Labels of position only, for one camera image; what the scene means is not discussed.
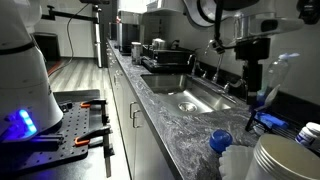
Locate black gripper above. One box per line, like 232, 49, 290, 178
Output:
234, 37, 272, 105

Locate small white pill bottle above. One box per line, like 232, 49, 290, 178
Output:
294, 121, 320, 148

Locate black dish drying rack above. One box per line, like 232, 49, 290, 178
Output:
141, 43, 197, 75

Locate clear dish soap bottle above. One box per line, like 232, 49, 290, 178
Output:
256, 53, 300, 108

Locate chrome gooseneck faucet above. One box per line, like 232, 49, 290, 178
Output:
203, 40, 225, 84

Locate blue sponge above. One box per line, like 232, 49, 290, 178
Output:
255, 111, 290, 132

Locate blue plastic bottle cap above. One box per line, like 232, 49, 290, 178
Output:
208, 129, 234, 155

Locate stainless steel sink basin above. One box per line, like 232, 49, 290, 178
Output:
140, 73, 237, 117

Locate silver kettle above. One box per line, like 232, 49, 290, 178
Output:
151, 37, 167, 51

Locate metal canister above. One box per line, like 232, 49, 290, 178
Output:
130, 41, 143, 65

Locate black coffee machine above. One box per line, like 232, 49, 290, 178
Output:
116, 9, 142, 56

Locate orange black bar clamp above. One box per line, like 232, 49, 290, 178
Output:
74, 124, 116, 178
79, 98, 110, 125

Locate black robot table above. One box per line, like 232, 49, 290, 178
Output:
0, 89, 116, 180

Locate chrome faucet handle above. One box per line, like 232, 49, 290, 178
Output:
223, 78, 245, 94

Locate black wire rack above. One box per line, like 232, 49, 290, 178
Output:
244, 104, 320, 151

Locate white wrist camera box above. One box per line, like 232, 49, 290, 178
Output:
233, 13, 305, 38

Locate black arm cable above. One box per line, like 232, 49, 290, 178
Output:
212, 0, 226, 55

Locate black wall soap dispenser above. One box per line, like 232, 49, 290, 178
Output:
296, 0, 320, 26

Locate metal cabinet handle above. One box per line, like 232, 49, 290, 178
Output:
132, 109, 144, 130
128, 101, 139, 120

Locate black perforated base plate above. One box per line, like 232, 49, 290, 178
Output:
0, 101, 92, 174

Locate black camera cable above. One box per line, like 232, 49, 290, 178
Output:
48, 3, 91, 76

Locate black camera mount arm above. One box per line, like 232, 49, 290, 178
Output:
41, 4, 101, 24

